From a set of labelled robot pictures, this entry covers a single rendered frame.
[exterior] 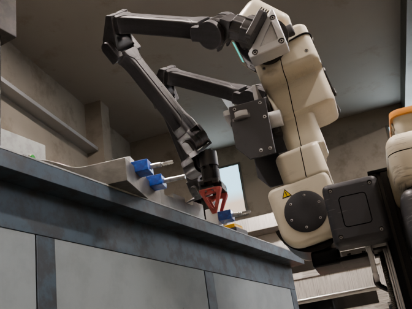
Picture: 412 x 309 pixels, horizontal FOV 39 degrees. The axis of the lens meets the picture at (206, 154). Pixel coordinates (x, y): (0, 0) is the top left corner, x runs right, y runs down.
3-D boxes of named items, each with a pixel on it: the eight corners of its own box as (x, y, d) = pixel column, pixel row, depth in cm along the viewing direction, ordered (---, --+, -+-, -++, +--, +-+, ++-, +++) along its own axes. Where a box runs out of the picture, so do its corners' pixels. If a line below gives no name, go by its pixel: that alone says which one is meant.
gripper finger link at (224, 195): (203, 216, 170) (199, 186, 174) (210, 221, 177) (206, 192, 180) (225, 211, 169) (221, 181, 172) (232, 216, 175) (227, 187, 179)
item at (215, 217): (254, 222, 170) (251, 204, 172) (250, 217, 166) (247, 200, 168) (211, 230, 173) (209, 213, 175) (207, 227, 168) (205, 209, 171)
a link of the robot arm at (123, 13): (92, 13, 170) (115, 4, 178) (101, 57, 177) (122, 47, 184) (220, 21, 147) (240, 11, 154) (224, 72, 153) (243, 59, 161)
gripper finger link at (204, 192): (201, 214, 168) (197, 184, 171) (208, 219, 174) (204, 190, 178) (224, 209, 166) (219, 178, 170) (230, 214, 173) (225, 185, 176)
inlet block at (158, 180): (189, 189, 144) (186, 169, 147) (183, 183, 140) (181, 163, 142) (140, 200, 147) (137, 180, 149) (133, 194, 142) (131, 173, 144)
